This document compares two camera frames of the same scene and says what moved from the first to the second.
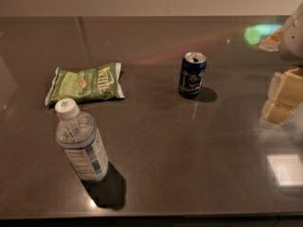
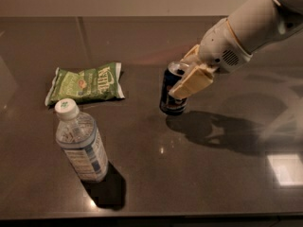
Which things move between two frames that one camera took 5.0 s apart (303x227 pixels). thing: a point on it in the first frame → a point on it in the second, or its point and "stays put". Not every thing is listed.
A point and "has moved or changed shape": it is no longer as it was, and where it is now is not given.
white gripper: x=294 y=40 → x=221 y=46
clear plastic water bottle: x=82 y=143 stays put
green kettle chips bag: x=87 y=85 stays put
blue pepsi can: x=192 y=71 has moved or changed shape
